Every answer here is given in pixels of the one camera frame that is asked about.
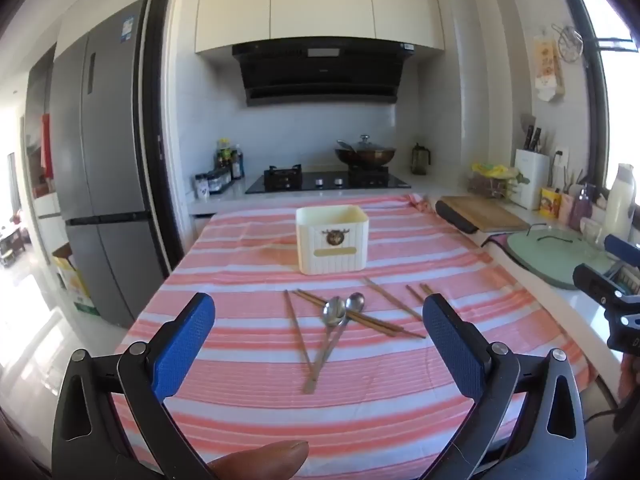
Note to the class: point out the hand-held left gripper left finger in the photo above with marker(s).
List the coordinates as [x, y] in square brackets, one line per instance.
[182, 347]

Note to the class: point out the pink striped tablecloth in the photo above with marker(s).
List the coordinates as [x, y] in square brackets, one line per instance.
[250, 260]

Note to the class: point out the cardboard box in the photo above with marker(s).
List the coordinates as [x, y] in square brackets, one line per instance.
[75, 280]

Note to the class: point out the hanging printed wall bag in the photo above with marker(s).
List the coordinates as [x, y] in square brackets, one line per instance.
[547, 67]

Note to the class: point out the black oblong pad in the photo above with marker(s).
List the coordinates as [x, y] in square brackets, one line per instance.
[455, 216]

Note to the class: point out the wooden cutting board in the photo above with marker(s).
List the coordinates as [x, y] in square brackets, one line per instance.
[485, 212]

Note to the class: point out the black range hood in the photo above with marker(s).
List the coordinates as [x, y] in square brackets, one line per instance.
[320, 75]

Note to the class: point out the person's left hand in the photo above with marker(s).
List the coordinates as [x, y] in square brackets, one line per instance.
[260, 460]

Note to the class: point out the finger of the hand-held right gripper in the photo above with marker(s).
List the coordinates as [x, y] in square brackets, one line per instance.
[620, 247]

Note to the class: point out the purple soap dispenser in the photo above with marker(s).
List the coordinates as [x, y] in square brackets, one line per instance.
[581, 207]

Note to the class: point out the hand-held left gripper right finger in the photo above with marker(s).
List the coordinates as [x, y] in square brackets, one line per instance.
[455, 350]

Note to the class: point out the pink cup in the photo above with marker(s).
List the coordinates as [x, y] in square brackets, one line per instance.
[566, 209]

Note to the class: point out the group of condiment bottles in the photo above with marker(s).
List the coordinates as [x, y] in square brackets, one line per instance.
[230, 160]

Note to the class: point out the white spice shaker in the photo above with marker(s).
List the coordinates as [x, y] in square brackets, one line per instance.
[201, 186]

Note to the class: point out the metal spoon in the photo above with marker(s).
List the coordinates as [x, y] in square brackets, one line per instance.
[334, 310]
[355, 301]

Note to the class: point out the yellow snack packet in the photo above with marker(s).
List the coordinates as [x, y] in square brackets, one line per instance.
[549, 202]

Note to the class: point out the red hanging cloth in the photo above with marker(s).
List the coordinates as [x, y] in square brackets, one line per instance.
[46, 147]

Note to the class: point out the wooden chopstick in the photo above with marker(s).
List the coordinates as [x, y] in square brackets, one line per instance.
[414, 294]
[312, 300]
[297, 332]
[426, 290]
[385, 326]
[392, 300]

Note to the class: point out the white knife block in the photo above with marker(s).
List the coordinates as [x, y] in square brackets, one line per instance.
[532, 180]

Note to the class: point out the black gas stove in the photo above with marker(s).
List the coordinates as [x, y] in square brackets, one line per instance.
[325, 180]

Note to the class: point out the dark glass pitcher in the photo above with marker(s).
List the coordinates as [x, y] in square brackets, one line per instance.
[420, 160]

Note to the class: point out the clear glass cup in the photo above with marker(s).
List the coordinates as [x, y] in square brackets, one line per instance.
[592, 232]

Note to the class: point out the grey refrigerator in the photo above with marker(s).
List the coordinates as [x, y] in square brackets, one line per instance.
[100, 185]

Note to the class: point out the glass wok lid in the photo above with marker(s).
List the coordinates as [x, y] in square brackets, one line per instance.
[366, 146]

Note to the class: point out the yellow packets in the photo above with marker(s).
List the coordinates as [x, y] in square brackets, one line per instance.
[492, 170]

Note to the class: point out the cream wall cabinets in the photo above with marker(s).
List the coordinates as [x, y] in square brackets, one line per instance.
[320, 0]

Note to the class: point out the wall power socket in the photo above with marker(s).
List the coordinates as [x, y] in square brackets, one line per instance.
[560, 153]

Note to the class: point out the white bottle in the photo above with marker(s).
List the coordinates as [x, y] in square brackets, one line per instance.
[619, 205]

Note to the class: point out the dark wok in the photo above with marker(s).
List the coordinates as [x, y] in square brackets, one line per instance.
[365, 157]

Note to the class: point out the cream ribbed utensil holder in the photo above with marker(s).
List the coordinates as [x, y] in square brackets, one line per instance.
[332, 245]

